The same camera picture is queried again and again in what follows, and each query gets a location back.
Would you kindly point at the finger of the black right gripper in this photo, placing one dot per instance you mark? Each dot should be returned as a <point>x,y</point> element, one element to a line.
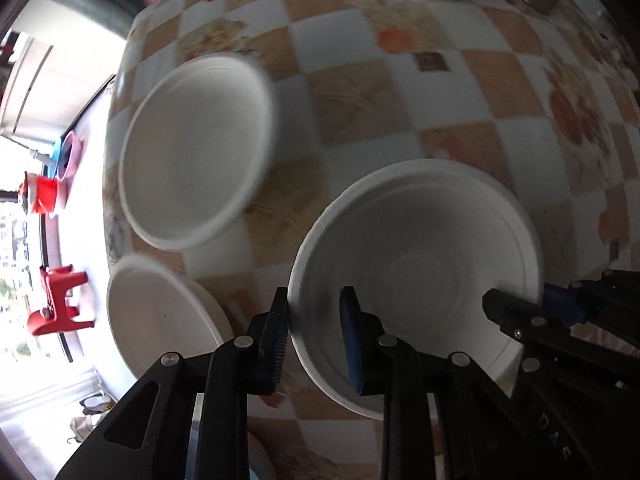
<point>514,316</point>

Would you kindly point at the red plastic stool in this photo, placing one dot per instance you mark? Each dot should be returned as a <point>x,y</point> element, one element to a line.
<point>58,316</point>

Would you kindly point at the red plastic bucket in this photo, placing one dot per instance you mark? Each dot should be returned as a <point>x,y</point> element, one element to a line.
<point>42,195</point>

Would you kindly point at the pink plastic basin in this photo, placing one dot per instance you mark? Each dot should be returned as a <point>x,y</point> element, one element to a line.
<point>70,156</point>

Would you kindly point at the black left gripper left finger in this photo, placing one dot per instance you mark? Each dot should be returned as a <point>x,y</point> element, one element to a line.
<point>147,434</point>

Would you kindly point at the checkered patterned tablecloth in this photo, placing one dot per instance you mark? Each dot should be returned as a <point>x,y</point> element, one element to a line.
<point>539,102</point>

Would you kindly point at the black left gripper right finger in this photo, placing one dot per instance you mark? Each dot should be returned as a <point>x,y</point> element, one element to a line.
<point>434,406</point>

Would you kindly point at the white foam plate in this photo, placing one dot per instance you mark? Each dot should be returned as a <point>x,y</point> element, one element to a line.
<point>153,310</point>

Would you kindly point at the white foam bowl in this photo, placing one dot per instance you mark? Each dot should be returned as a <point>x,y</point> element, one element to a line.
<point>197,150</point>
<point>420,242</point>

